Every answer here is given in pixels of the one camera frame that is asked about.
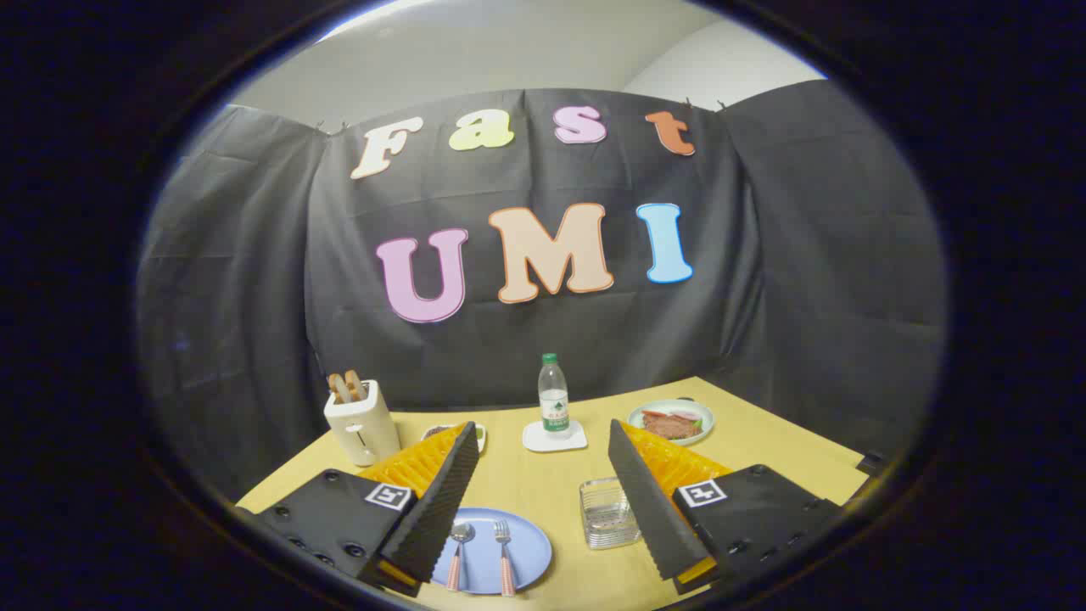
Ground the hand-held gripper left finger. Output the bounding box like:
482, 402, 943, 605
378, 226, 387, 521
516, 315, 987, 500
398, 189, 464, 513
240, 422, 481, 597

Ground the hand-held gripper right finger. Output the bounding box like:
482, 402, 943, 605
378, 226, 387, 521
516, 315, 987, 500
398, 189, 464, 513
607, 418, 849, 595

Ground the spoon with checked handle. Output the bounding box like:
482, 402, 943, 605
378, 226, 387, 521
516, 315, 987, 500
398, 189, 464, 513
446, 523, 476, 592

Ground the fork with checked handle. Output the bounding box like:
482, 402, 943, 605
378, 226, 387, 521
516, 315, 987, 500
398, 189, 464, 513
493, 519, 518, 597

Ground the perforated metal tray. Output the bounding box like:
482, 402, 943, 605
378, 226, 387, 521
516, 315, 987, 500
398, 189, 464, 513
579, 477, 642, 551

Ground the white divided seasoning dish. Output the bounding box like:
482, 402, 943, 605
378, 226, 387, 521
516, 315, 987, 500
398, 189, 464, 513
422, 423, 488, 455

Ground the steak with vegetables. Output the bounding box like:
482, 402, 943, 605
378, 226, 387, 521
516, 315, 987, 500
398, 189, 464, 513
641, 409, 705, 440

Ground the blue round plate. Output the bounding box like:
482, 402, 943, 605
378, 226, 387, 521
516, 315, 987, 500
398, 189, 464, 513
431, 507, 553, 595

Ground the pale green plate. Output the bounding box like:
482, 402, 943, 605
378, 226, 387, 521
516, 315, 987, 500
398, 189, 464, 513
628, 399, 715, 447

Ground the cream toaster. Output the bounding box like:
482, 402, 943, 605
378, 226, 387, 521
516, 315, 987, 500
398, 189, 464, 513
323, 379, 402, 468

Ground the white square coaster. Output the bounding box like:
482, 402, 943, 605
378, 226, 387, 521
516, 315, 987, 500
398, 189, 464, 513
522, 419, 588, 453

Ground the clear water bottle green cap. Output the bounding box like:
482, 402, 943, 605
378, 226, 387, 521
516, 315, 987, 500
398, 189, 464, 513
538, 353, 571, 439

